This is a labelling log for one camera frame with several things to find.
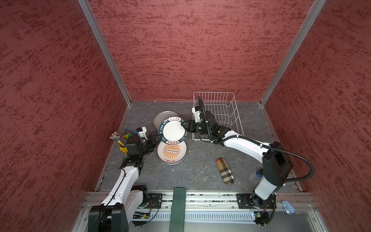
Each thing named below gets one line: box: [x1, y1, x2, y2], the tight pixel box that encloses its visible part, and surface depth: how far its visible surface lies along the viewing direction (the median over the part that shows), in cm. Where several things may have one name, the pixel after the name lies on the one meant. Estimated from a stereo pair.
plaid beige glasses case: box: [215, 157, 235, 186], surface depth 83 cm
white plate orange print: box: [156, 140, 188, 165], surface depth 91 cm
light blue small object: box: [281, 200, 296, 216], surface depth 72 cm
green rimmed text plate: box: [158, 116, 189, 145], surface depth 83 cm
